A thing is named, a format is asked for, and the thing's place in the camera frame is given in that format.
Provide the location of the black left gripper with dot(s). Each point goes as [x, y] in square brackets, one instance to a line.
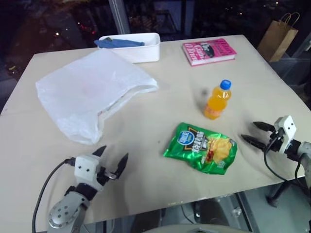
[105, 175]

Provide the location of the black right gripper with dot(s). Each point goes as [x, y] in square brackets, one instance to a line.
[273, 139]

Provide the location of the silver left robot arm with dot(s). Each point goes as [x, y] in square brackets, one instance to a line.
[66, 211]

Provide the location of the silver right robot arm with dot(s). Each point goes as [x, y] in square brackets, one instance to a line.
[301, 151]

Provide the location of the orange drink bottle blue cap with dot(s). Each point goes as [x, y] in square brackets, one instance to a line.
[216, 102]

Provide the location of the green chips bag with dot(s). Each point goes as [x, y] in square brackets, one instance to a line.
[201, 148]

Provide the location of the black table leg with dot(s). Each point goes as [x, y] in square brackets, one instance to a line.
[279, 191]

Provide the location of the white plastic bag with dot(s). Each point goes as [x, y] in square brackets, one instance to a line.
[90, 89]

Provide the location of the brown paper shopping bag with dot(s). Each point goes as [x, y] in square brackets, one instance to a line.
[278, 40]

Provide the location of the pink paperback book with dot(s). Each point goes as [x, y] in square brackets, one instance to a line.
[209, 51]

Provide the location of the white rectangular storage box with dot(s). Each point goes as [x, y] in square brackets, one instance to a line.
[143, 51]

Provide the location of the blue cloth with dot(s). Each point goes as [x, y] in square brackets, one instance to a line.
[119, 43]

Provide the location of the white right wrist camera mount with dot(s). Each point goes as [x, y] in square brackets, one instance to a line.
[285, 129]

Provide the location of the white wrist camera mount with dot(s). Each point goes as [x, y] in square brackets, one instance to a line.
[83, 168]
[285, 129]

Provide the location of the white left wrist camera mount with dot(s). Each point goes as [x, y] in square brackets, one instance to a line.
[83, 168]

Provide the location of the grey metal window post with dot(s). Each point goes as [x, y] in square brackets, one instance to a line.
[119, 17]

